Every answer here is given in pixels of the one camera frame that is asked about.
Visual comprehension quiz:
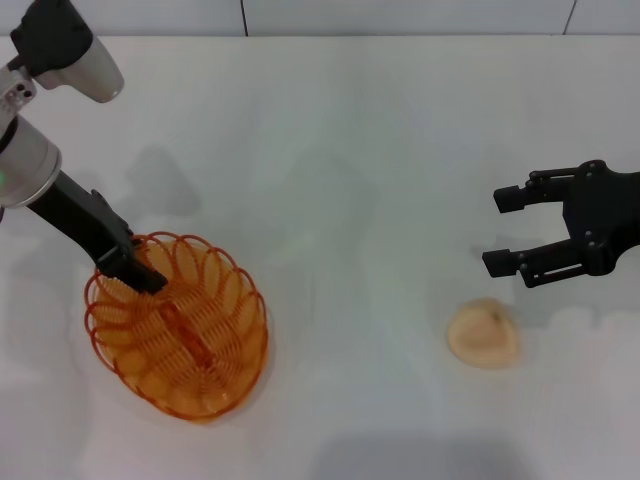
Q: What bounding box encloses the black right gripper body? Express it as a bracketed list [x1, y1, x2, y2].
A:
[561, 159, 640, 279]

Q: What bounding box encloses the pale toy peach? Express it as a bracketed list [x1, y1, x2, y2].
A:
[446, 297, 523, 371]

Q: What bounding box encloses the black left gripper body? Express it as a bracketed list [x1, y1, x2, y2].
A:
[26, 169, 136, 278]

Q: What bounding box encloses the orange woven plastic basket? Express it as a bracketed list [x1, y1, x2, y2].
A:
[83, 231, 270, 425]

